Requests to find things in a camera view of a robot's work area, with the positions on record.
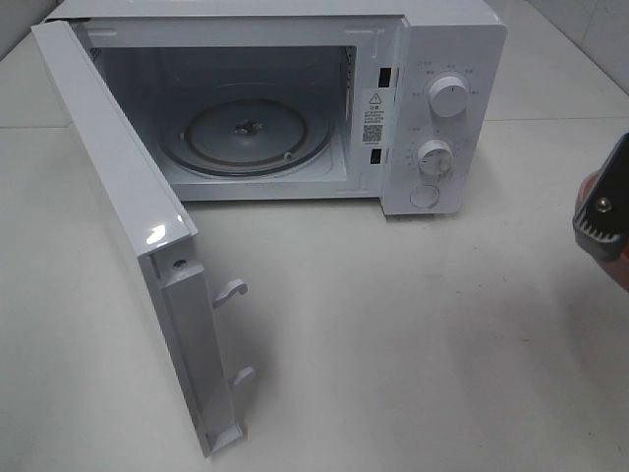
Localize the white timer knob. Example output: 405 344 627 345
417 140 453 176

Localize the round white door button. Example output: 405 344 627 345
409 185 439 208

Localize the pink plate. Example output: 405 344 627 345
575 171 629 291

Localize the glass microwave turntable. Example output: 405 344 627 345
160 98 334 177

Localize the white microwave door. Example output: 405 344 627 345
32 21 255 456

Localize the upper white power knob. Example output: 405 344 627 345
428 74 469 118

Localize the white microwave oven body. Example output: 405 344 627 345
42 1 507 215

